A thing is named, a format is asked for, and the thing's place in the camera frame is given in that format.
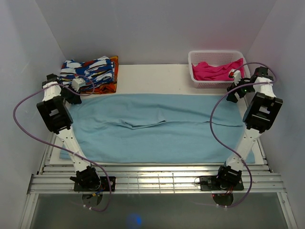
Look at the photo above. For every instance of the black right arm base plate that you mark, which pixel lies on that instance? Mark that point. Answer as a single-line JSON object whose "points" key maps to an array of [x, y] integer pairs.
{"points": [[214, 183]]}

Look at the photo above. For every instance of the white plastic basket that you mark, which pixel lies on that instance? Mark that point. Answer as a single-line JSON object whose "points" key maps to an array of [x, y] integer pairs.
{"points": [[213, 58]]}

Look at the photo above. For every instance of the orange folded trousers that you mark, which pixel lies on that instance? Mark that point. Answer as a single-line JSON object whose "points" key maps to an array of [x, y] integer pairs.
{"points": [[103, 72]]}

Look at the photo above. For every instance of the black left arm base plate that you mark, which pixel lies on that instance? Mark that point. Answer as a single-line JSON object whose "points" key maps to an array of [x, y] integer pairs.
{"points": [[102, 185]]}

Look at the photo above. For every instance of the pink trousers in basket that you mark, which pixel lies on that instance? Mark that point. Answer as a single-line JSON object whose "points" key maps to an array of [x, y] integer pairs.
{"points": [[205, 72]]}

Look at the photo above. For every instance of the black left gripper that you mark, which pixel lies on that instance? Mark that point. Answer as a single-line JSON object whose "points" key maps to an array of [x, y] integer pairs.
{"points": [[76, 99]]}

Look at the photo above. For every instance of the light blue trousers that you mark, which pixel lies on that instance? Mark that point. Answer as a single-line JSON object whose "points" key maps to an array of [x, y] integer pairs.
{"points": [[157, 128]]}

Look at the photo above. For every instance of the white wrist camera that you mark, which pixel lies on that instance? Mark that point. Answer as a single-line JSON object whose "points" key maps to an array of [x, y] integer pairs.
{"points": [[235, 75], [77, 83]]}

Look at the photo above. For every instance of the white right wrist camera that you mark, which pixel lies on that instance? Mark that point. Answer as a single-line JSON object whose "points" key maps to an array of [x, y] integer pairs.
{"points": [[235, 75]]}

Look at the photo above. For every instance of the blue white patterned folded trousers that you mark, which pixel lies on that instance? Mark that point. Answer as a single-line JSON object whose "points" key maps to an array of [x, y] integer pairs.
{"points": [[70, 70]]}

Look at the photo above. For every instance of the aluminium table edge rail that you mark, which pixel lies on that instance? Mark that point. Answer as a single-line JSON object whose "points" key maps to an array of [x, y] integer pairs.
{"points": [[153, 179]]}

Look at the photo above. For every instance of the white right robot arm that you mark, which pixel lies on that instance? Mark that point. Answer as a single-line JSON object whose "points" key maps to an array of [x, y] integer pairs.
{"points": [[258, 118]]}

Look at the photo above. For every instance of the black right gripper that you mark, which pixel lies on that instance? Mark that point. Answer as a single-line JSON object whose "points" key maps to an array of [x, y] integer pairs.
{"points": [[231, 97]]}

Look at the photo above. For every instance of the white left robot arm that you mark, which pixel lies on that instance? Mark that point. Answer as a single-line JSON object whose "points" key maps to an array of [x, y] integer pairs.
{"points": [[58, 120]]}

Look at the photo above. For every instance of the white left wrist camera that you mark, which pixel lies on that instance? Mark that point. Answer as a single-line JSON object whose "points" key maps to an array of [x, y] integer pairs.
{"points": [[77, 83]]}

